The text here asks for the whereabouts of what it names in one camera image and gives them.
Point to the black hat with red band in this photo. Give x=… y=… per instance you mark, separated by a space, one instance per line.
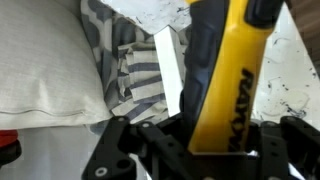
x=8 y=150

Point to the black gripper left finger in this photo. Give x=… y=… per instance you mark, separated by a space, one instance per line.
x=133 y=150

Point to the grey white patterned blanket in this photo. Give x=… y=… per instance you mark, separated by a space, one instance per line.
x=100 y=26

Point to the beige fabric sofa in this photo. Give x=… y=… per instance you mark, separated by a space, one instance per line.
x=50 y=150

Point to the grey white striped cloth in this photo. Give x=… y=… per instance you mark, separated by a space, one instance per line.
x=143 y=80

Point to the beige sofa back cushion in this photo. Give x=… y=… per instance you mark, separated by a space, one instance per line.
x=43 y=66

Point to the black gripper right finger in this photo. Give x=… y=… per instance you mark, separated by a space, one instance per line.
x=286 y=146

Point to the yellow and black torch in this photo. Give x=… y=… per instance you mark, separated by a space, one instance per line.
x=230 y=83

